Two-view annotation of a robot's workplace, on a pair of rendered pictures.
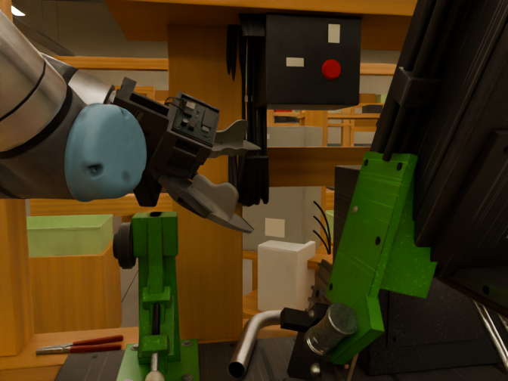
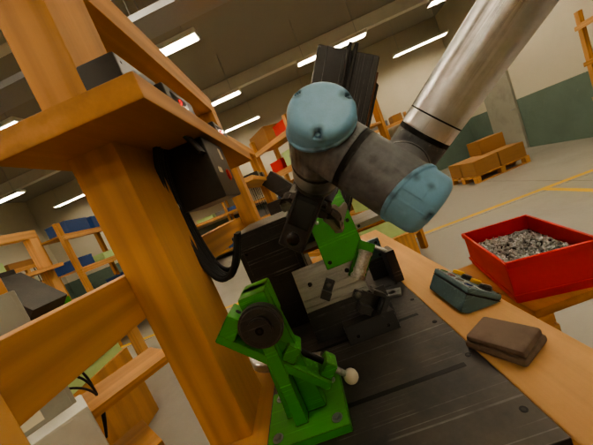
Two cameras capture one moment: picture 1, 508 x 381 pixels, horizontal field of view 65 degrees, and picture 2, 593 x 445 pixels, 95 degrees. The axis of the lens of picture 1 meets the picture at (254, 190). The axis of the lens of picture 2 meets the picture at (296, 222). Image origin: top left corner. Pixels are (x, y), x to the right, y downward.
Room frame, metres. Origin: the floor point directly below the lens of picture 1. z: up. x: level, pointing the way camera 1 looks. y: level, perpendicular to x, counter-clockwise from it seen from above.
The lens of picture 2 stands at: (0.42, 0.60, 1.31)
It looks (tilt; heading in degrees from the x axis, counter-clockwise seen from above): 7 degrees down; 282
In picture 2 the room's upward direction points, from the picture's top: 22 degrees counter-clockwise
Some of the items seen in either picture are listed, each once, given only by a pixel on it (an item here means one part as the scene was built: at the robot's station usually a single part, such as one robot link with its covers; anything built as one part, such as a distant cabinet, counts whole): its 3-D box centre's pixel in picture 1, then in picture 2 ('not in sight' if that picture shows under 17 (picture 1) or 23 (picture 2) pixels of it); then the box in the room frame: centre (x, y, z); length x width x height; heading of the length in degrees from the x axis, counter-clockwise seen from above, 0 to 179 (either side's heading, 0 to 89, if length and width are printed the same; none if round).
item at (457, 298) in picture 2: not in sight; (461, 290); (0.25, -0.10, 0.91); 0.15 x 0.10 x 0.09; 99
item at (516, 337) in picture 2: not in sight; (502, 337); (0.26, 0.10, 0.91); 0.10 x 0.08 x 0.03; 128
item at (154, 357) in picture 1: (155, 366); (341, 372); (0.55, 0.15, 0.96); 0.06 x 0.03 x 0.06; 9
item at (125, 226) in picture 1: (124, 245); (260, 327); (0.63, 0.21, 1.12); 0.07 x 0.03 x 0.08; 9
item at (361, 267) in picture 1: (388, 232); (330, 224); (0.50, -0.17, 1.17); 0.13 x 0.12 x 0.20; 99
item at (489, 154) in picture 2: not in sight; (484, 157); (-2.48, -5.95, 0.37); 1.20 x 0.80 x 0.74; 15
